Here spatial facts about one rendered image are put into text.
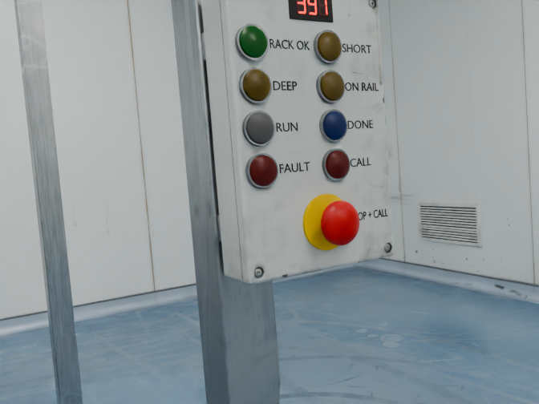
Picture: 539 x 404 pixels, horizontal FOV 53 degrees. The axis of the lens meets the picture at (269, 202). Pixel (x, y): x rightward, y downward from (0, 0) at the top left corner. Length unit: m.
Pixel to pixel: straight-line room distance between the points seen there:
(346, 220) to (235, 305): 0.14
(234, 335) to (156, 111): 3.70
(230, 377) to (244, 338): 0.04
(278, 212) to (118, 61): 3.74
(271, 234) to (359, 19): 0.22
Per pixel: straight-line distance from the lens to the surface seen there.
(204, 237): 0.53
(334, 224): 0.47
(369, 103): 0.54
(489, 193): 3.92
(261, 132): 0.45
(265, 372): 0.56
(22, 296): 4.04
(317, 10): 0.52
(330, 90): 0.50
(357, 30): 0.54
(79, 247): 4.04
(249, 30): 0.46
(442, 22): 4.23
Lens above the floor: 0.98
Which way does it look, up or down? 4 degrees down
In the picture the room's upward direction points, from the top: 4 degrees counter-clockwise
